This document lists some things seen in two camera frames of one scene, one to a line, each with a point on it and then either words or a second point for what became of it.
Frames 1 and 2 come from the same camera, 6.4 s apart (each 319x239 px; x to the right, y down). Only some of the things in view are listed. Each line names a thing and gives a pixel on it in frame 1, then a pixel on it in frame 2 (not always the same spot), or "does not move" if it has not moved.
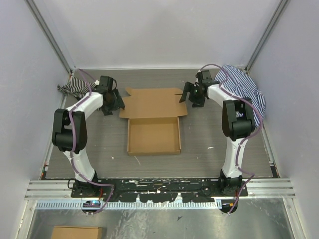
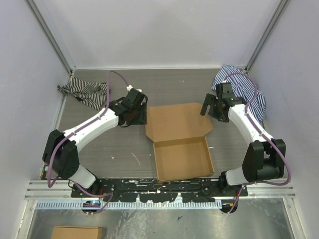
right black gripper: (198, 103) -> (209, 101)
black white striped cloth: (76, 87) does not move
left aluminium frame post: (50, 34) does not move
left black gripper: (119, 103) -> (143, 119)
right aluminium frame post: (280, 8) does not move
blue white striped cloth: (239, 84) does not move
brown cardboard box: (153, 123) -> (178, 132)
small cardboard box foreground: (75, 232) does not move
